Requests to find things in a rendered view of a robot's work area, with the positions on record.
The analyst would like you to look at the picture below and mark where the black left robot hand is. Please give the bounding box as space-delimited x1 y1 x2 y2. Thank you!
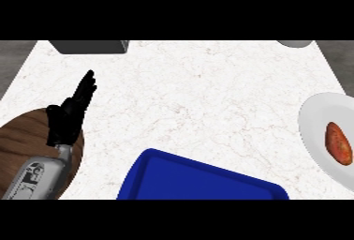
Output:
46 69 99 147

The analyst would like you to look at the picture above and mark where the blue tray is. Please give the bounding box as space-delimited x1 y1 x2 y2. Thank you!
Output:
116 147 291 201

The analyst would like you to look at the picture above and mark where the white plate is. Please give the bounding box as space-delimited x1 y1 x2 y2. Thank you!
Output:
299 92 354 193

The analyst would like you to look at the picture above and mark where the orange sweet potato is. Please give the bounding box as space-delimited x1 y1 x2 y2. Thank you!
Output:
324 121 354 166

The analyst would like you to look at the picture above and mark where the round brown wooden board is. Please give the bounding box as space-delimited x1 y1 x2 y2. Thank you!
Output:
0 107 86 201

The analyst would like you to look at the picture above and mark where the dark grey box appliance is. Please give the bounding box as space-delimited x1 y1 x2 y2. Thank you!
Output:
49 40 130 55

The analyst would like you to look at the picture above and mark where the pale grey round container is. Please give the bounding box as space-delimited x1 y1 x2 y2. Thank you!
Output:
276 40 316 49

